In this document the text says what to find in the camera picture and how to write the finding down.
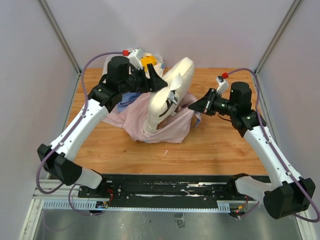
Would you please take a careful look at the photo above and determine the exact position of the translucent plastic bin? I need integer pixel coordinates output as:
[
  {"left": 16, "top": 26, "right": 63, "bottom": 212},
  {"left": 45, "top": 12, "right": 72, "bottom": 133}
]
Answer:
[{"left": 102, "top": 52, "right": 166, "bottom": 81}]

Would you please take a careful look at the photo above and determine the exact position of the cream white pillow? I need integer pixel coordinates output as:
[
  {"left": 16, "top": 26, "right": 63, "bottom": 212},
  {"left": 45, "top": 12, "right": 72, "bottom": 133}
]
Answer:
[{"left": 143, "top": 57, "right": 195, "bottom": 134}]

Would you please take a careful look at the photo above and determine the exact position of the white slotted cable duct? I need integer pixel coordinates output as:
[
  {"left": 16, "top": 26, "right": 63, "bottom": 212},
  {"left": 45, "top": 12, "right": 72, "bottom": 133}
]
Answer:
[{"left": 42, "top": 199, "right": 231, "bottom": 213}]

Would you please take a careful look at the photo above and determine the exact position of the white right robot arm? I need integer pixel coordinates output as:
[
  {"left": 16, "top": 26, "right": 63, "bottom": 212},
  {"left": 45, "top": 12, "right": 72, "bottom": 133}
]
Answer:
[{"left": 189, "top": 81, "right": 316, "bottom": 219}]

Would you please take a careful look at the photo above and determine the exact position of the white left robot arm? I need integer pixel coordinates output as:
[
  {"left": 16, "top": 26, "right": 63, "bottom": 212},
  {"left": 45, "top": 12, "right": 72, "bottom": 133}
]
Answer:
[{"left": 37, "top": 56, "right": 168, "bottom": 198}]

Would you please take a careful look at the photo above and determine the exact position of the aluminium frame post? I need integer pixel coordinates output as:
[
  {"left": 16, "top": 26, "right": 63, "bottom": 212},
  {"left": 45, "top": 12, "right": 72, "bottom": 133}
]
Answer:
[
  {"left": 36, "top": 0, "right": 82, "bottom": 76},
  {"left": 255, "top": 0, "right": 305, "bottom": 75}
]

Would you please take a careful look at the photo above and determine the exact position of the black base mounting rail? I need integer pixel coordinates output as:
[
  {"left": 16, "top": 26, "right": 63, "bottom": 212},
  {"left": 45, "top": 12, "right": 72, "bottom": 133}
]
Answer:
[{"left": 78, "top": 174, "right": 251, "bottom": 210}]

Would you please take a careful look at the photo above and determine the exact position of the yellow orange cloth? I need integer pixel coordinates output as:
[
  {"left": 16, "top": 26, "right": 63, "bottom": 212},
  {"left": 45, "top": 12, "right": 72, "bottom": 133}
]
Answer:
[{"left": 141, "top": 55, "right": 157, "bottom": 71}]

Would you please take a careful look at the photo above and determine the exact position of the cream floral printed cloth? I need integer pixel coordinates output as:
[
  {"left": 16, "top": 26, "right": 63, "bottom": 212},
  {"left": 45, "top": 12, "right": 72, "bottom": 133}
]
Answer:
[{"left": 124, "top": 47, "right": 166, "bottom": 78}]

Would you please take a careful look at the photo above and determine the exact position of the left aluminium frame post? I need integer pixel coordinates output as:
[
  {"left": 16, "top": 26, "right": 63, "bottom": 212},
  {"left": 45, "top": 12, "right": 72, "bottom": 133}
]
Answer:
[{"left": 36, "top": 0, "right": 82, "bottom": 76}]

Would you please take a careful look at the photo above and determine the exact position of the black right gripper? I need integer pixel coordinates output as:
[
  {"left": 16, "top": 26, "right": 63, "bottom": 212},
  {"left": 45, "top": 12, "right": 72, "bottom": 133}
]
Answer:
[{"left": 188, "top": 88, "right": 237, "bottom": 117}]

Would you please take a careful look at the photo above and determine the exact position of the right aluminium frame post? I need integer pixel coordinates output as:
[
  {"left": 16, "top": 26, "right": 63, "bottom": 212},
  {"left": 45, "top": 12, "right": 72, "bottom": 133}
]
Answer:
[{"left": 255, "top": 0, "right": 305, "bottom": 75}]

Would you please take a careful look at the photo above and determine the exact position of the pink blue printed pillowcase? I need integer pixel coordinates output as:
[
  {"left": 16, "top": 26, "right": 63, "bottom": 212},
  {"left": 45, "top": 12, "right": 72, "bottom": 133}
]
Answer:
[{"left": 103, "top": 92, "right": 201, "bottom": 144}]

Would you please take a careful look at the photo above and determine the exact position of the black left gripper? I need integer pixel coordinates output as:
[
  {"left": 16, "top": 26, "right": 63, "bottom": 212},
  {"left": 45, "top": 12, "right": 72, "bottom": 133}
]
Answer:
[{"left": 120, "top": 63, "right": 168, "bottom": 95}]

